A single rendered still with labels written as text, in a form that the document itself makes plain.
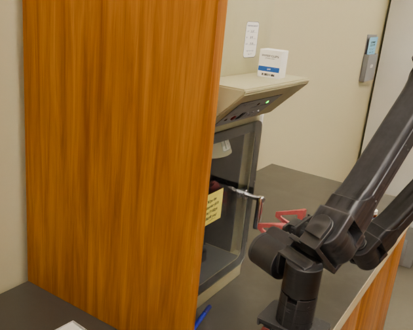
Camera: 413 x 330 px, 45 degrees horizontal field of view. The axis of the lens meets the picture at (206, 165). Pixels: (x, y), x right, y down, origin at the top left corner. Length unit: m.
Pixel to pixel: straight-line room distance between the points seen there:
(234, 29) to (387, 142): 0.42
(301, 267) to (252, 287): 0.63
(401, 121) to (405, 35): 3.13
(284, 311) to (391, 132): 0.33
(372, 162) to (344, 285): 0.70
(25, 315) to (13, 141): 0.40
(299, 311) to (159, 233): 0.34
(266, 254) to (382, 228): 0.42
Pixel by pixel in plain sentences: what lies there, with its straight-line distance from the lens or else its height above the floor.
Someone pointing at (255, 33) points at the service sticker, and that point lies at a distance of 1.16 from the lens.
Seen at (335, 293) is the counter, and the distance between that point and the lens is 1.43.
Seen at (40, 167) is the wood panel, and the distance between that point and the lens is 1.20.
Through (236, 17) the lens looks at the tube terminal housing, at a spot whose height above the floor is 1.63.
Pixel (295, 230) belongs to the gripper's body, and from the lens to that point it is 1.18.
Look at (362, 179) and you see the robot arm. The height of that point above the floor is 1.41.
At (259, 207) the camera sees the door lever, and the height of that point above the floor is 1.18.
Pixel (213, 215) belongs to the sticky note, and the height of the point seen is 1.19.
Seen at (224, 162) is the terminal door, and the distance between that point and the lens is 1.12.
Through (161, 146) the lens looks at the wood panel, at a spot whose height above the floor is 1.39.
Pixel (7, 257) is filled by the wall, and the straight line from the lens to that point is 1.35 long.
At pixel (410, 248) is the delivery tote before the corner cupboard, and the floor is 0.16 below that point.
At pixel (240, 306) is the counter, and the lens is 1.29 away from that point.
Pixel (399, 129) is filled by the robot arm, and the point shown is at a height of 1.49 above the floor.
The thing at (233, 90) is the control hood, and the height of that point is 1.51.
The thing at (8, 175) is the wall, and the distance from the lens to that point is 1.26.
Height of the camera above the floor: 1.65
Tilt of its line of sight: 18 degrees down
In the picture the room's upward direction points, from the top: 6 degrees clockwise
